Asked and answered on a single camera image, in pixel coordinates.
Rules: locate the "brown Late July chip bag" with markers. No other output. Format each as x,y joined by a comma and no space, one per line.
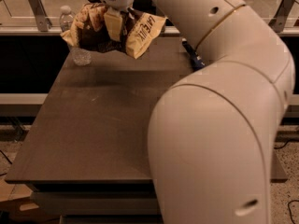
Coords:
88,30

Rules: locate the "left metal partition bracket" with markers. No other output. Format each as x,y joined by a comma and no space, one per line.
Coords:
43,23

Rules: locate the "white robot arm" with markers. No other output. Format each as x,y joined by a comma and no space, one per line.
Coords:
211,135

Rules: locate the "cardboard box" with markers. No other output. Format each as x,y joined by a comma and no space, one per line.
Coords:
15,202

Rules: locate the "right metal partition bracket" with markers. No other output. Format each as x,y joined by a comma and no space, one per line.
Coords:
280,18

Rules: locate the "metal partition bracket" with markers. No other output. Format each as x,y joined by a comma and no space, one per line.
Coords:
43,23
280,18

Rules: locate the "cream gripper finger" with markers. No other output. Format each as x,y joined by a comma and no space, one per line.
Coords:
114,23

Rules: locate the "blue potato chip bag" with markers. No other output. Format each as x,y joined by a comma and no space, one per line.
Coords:
196,61

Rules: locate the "clear plastic water bottle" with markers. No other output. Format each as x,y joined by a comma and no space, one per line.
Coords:
80,57

